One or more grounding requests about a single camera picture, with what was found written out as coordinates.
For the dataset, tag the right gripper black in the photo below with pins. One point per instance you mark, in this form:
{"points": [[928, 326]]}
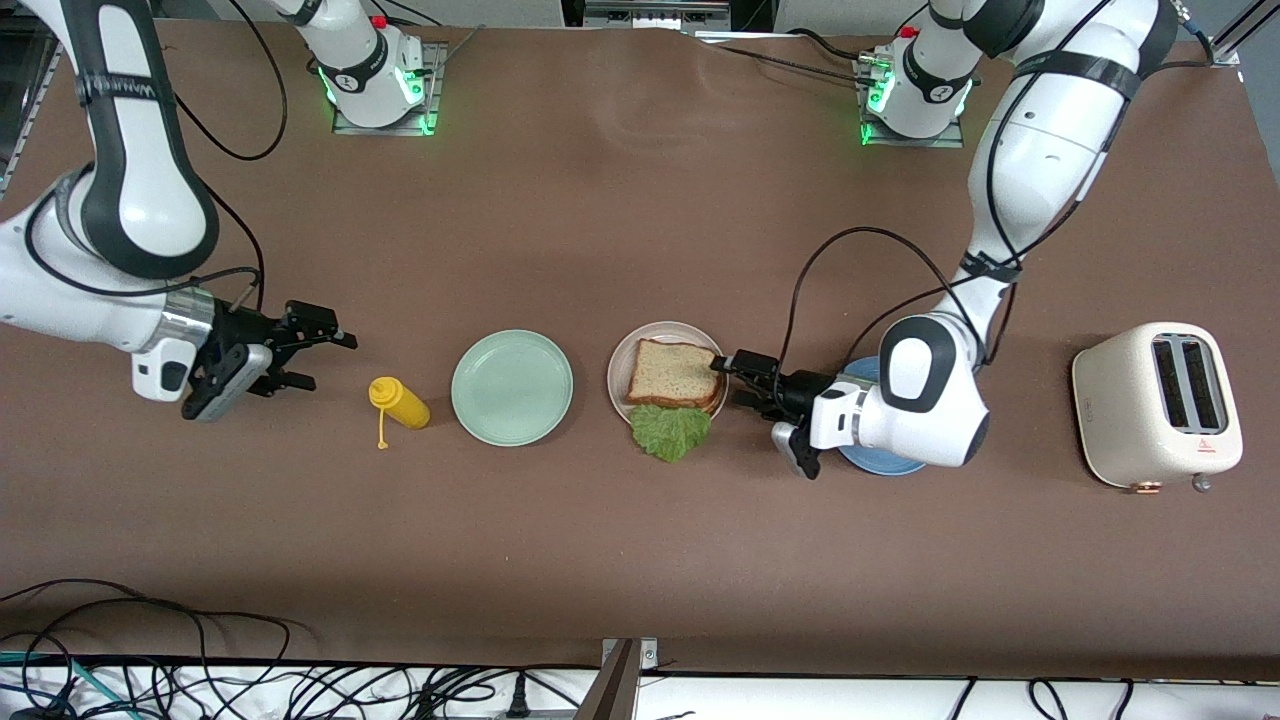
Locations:
{"points": [[243, 329]]}

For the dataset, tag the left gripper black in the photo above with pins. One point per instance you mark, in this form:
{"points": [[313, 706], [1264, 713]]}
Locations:
{"points": [[802, 387]]}

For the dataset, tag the green lettuce leaf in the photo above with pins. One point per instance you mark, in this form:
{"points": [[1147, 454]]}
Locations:
{"points": [[672, 435]]}

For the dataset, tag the yellow squeeze bottle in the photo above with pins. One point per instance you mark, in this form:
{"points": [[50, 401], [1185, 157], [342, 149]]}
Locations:
{"points": [[405, 405]]}

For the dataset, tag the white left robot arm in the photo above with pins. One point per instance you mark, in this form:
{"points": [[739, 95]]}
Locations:
{"points": [[1040, 150]]}

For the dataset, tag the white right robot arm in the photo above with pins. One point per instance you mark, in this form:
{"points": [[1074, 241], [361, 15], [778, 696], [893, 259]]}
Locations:
{"points": [[130, 200]]}

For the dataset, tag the beige plate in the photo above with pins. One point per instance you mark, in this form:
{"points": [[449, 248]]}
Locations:
{"points": [[668, 328]]}

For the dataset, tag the blue plate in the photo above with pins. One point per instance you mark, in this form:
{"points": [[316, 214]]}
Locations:
{"points": [[880, 465]]}

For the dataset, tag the green plate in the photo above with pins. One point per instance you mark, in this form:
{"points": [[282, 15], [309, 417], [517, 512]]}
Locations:
{"points": [[512, 388]]}

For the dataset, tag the brown table mat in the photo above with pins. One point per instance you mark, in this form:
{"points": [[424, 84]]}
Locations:
{"points": [[640, 560]]}

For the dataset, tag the grey metal bar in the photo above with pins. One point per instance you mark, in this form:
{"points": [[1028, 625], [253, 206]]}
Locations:
{"points": [[610, 690]]}

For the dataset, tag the cream toaster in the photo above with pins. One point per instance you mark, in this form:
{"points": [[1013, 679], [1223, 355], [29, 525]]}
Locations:
{"points": [[1120, 400]]}

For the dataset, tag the grey metal fixture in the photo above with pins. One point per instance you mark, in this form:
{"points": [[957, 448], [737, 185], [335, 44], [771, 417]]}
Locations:
{"points": [[650, 8]]}

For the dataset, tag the black power plug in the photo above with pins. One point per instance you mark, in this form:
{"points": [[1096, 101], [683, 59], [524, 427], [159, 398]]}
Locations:
{"points": [[517, 695]]}

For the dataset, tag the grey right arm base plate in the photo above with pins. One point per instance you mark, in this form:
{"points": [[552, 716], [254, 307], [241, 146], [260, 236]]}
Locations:
{"points": [[438, 100]]}

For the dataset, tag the small metal bracket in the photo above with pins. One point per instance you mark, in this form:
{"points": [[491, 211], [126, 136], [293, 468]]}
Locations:
{"points": [[648, 652]]}

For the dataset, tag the grey left arm base plate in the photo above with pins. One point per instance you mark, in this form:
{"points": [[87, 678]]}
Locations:
{"points": [[915, 142]]}

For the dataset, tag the slanted aluminium frame rail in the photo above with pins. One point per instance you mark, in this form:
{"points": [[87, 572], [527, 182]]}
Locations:
{"points": [[25, 130]]}

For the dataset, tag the aluminium profile rail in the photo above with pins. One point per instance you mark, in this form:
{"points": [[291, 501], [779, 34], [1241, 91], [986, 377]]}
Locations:
{"points": [[1225, 45]]}

